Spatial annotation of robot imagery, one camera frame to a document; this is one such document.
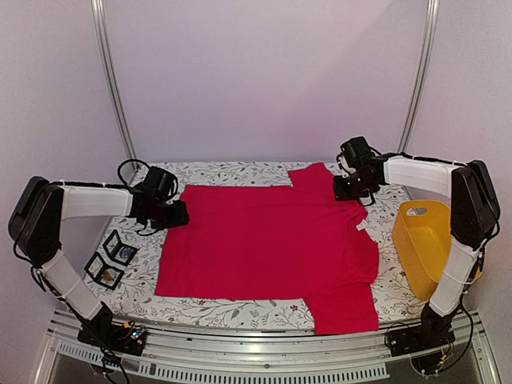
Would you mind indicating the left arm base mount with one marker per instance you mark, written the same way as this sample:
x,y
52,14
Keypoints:
x,y
127,338

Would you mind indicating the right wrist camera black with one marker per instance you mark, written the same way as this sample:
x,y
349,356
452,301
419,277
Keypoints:
x,y
356,152

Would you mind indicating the aluminium frame post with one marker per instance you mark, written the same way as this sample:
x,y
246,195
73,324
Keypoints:
x,y
106,57
428,38

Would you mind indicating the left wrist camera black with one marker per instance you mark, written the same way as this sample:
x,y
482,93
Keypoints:
x,y
159,184

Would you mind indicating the red polo shirt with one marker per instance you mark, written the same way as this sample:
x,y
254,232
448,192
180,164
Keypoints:
x,y
276,243

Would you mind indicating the right aluminium frame post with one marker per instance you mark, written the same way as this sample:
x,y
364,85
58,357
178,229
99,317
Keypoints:
x,y
428,38

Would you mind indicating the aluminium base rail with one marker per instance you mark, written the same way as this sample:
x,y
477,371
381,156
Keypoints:
x,y
192,354

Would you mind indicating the brooch box with orange brooch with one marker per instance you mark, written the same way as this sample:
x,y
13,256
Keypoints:
x,y
105,275

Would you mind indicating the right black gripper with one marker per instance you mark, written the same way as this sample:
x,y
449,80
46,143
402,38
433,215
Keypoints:
x,y
340,194

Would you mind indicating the yellow plastic basket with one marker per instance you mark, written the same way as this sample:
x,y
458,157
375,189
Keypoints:
x,y
439,260

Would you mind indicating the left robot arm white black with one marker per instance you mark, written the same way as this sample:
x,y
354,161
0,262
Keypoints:
x,y
35,227

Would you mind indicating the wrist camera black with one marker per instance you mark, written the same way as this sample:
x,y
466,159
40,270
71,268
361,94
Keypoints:
x,y
356,152
159,184

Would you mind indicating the white shirt neck label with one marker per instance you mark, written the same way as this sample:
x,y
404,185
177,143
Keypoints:
x,y
362,225

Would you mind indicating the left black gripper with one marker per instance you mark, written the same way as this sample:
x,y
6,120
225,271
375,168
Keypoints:
x,y
182,218

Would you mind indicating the left aluminium frame post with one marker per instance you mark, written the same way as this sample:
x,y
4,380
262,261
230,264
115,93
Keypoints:
x,y
106,57

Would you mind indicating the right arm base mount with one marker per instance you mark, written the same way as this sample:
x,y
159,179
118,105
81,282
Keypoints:
x,y
401,338

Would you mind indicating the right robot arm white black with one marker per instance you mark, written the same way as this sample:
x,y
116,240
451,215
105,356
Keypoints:
x,y
467,186

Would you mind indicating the brooch box with blue brooch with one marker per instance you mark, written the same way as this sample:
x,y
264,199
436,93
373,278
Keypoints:
x,y
117,251

